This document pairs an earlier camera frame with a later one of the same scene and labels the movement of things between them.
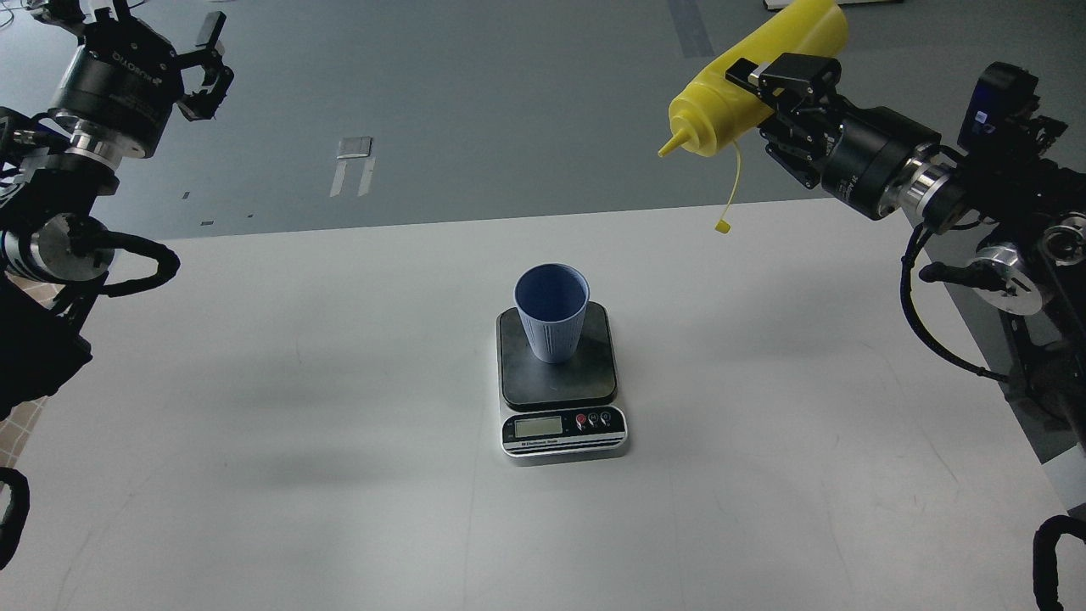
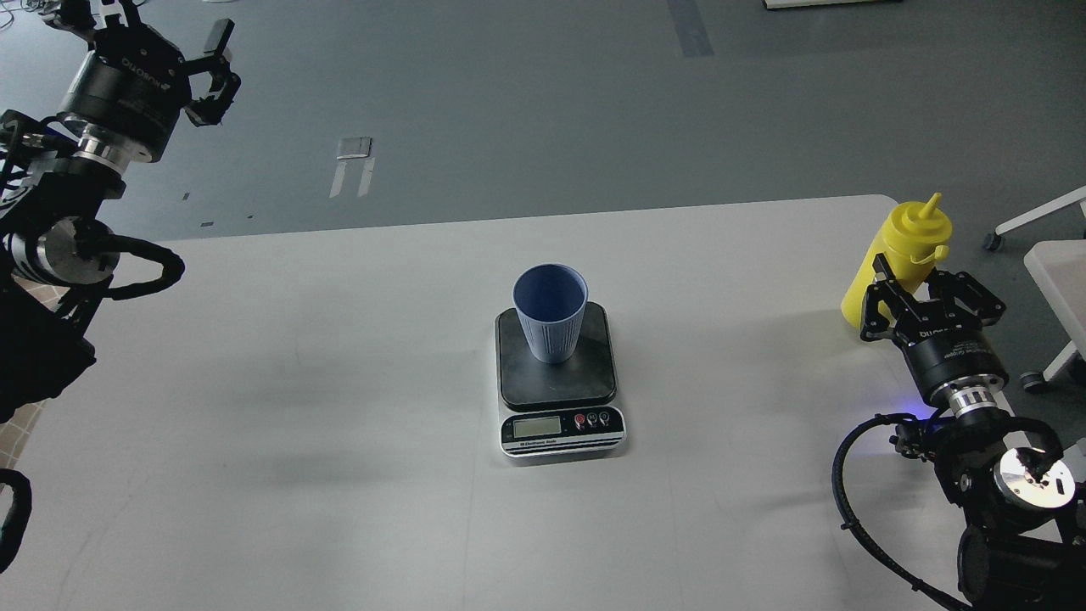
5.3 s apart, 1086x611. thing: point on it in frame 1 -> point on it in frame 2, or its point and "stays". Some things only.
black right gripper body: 850,151 -> 942,342
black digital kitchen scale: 558,413 stays
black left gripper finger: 69,14 stays
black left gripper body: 121,75 stays
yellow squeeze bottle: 715,109 -> 912,238
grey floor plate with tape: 355,148 stays
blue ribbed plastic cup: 551,299 stays
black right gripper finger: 791,83 -> 887,305
